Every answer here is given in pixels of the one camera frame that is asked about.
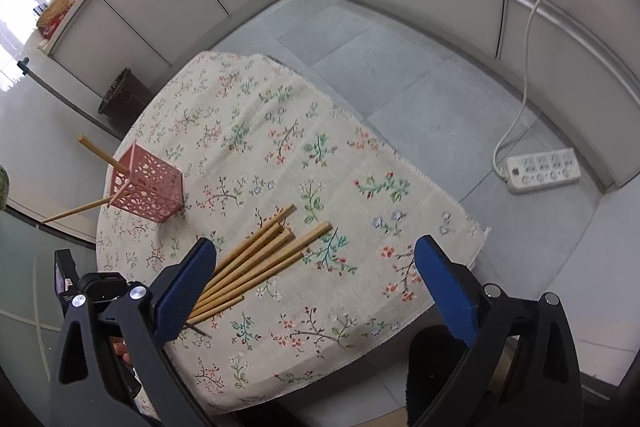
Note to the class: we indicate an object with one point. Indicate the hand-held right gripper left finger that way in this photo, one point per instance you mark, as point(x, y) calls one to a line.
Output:
point(184, 289)

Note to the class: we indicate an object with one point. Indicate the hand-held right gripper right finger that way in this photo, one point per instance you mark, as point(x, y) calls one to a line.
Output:
point(445, 289)

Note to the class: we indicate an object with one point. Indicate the long wooden chopstick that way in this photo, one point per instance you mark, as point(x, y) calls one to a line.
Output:
point(102, 153)
point(80, 208)

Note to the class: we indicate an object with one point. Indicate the pile of wooden chopsticks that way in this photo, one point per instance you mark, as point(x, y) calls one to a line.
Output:
point(265, 249)

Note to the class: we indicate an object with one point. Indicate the pink perforated utensil basket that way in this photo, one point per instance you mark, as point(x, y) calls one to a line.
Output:
point(147, 187)

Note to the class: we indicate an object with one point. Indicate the person's left hand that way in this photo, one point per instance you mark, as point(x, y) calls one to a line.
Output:
point(121, 351)

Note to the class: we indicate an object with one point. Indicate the frosted glass door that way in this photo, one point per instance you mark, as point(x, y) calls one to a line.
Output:
point(30, 287)

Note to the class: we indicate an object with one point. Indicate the white power strip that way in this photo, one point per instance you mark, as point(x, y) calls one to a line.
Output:
point(542, 169)

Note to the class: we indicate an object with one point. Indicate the floral tablecloth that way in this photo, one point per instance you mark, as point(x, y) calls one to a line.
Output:
point(280, 147)

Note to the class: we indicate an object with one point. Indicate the brown trash bin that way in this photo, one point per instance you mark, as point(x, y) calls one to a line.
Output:
point(127, 99)

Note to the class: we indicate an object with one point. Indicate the red box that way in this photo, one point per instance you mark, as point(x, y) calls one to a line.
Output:
point(50, 32)

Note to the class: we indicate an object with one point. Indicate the wicker basket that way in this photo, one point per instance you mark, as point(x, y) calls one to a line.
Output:
point(54, 7)

